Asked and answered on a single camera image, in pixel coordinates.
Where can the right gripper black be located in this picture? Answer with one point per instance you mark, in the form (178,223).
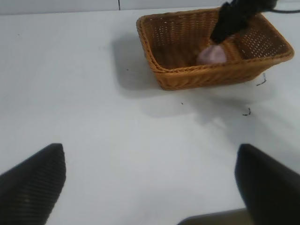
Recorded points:
(255,4)

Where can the pink peach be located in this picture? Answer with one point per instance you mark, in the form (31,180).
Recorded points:
(212,55)

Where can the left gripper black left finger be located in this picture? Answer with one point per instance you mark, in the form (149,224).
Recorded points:
(30,185)

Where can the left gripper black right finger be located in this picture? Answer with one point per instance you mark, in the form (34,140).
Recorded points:
(269,182)

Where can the brown woven wicker basket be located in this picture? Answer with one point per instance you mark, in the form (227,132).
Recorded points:
(211,76)

